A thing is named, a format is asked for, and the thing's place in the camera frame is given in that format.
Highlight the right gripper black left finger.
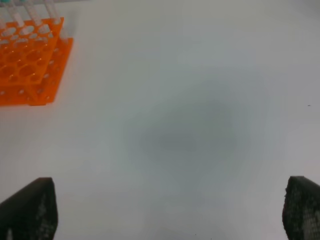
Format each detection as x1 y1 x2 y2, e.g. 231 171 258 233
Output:
0 177 58 240

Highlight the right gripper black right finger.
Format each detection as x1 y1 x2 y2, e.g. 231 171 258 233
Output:
282 176 320 240

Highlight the orange test tube rack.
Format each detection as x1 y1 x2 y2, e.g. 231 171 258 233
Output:
0 18 73 106

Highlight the back-row test tube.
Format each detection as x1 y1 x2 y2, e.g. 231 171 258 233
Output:
42 0 70 45
20 0 42 26
1 0 25 28

